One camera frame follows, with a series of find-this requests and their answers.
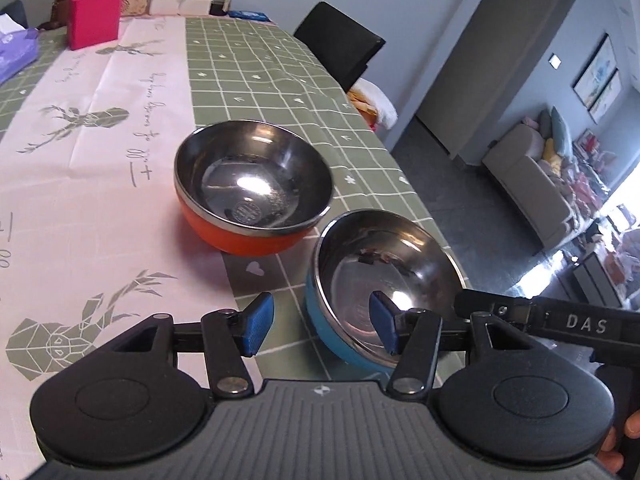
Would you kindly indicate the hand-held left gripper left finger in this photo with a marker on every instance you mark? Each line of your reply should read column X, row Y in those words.
column 257, row 322

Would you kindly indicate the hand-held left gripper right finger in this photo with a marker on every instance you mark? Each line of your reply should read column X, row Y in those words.
column 382, row 322

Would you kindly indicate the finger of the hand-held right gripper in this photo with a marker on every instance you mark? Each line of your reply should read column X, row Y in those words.
column 480, row 301

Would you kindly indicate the blue steel bowl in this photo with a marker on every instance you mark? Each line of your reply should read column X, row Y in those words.
column 360, row 260

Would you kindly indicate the orange steel bowl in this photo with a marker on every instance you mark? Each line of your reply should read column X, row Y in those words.
column 240, row 242

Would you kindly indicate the person's right hand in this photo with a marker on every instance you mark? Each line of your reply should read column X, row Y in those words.
column 612, row 457

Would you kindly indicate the beige sofa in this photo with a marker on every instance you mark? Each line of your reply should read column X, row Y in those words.
column 525, row 185

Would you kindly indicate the yellow cushion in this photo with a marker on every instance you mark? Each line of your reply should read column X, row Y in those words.
column 550, row 149

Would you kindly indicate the blue grey cushion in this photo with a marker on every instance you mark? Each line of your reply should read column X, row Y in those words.
column 561, row 130

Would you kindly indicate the white bag on chair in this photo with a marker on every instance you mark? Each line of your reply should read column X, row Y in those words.
column 385, row 110

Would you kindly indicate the plain interior door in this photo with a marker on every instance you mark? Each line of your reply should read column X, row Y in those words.
column 500, row 60

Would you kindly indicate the black chair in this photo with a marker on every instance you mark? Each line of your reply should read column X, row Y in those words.
column 335, row 40
column 12, row 10

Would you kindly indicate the blue flat packet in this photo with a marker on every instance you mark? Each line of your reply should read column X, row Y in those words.
column 249, row 14

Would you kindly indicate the white box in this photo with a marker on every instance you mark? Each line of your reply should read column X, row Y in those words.
column 195, row 6
column 165, row 6

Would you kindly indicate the dark glass jar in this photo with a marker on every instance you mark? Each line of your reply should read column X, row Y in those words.
column 221, row 1

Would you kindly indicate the beige patterned box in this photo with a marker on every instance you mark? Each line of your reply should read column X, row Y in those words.
column 135, row 4

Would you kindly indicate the pink box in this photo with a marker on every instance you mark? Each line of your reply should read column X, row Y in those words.
column 95, row 20

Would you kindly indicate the purple tissue pack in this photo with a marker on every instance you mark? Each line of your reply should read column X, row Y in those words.
column 17, row 52

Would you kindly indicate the framed wall picture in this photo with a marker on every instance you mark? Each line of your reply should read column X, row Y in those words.
column 607, row 97
column 595, row 67

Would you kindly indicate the white light switch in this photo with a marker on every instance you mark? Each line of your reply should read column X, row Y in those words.
column 555, row 60

